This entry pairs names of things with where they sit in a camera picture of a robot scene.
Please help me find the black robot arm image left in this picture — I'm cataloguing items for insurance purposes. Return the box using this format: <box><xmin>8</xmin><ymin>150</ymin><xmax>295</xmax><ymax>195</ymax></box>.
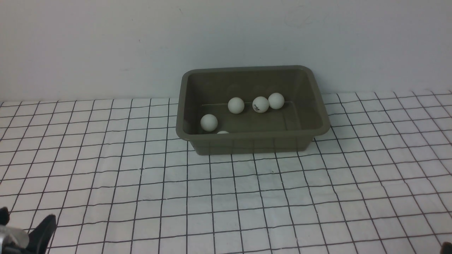
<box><xmin>0</xmin><ymin>206</ymin><xmax>57</xmax><ymax>254</ymax></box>

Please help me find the white ball with logo centre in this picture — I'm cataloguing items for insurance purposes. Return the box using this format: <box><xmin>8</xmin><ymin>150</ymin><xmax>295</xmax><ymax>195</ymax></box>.
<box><xmin>227</xmin><ymin>97</ymin><xmax>244</xmax><ymax>114</ymax></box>

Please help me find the white checkered tablecloth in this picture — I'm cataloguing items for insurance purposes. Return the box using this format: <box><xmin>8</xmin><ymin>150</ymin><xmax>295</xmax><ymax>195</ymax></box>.
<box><xmin>0</xmin><ymin>91</ymin><xmax>452</xmax><ymax>254</ymax></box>

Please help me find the olive green plastic bin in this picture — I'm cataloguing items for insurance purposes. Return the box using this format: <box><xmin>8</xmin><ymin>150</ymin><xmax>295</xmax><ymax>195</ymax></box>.
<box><xmin>176</xmin><ymin>65</ymin><xmax>331</xmax><ymax>155</ymax></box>

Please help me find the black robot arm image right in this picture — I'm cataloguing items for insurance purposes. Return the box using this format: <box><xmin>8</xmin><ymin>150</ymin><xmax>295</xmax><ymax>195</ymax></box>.
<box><xmin>440</xmin><ymin>242</ymin><xmax>452</xmax><ymax>254</ymax></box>

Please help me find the plain white ball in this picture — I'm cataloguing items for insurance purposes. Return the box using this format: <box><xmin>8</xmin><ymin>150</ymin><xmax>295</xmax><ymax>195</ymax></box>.
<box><xmin>200</xmin><ymin>114</ymin><xmax>218</xmax><ymax>132</ymax></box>
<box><xmin>268</xmin><ymin>93</ymin><xmax>285</xmax><ymax>110</ymax></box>

